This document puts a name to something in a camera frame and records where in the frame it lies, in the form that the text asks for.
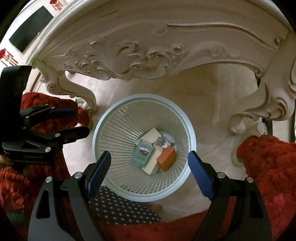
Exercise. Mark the ornate cream coffee table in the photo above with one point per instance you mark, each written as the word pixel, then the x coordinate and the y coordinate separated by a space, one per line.
pixel 152 39

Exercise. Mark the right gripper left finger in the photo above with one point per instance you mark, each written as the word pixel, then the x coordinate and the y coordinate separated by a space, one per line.
pixel 61 210

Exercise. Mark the cream box silver end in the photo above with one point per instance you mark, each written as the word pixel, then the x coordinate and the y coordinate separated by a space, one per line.
pixel 151 167

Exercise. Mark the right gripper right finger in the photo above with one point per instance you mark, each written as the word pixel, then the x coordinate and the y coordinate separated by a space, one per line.
pixel 249 220

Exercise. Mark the red chinese knot decoration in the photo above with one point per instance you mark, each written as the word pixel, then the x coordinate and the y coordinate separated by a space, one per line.
pixel 7 58

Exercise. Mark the orange box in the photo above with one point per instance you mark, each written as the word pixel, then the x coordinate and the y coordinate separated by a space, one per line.
pixel 167 158

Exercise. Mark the clear snack wrapper pack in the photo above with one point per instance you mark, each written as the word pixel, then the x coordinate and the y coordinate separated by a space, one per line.
pixel 165 140

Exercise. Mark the pale yellow box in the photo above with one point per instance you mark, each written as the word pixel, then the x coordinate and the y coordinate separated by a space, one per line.
pixel 151 136

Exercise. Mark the polka dot slipper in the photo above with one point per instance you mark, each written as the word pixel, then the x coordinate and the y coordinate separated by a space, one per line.
pixel 112 209

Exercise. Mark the wall mounted black television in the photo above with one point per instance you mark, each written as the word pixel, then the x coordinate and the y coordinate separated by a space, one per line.
pixel 29 29

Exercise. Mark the white mesh trash basket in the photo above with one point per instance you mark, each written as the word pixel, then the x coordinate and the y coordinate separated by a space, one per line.
pixel 120 129

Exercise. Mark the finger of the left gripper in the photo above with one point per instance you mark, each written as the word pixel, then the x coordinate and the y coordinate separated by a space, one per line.
pixel 45 112
pixel 64 136

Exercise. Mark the teal green carton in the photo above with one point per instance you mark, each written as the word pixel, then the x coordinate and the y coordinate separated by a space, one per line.
pixel 141 153

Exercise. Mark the red fuzzy right sleeve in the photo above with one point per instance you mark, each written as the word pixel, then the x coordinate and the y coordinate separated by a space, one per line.
pixel 270 162

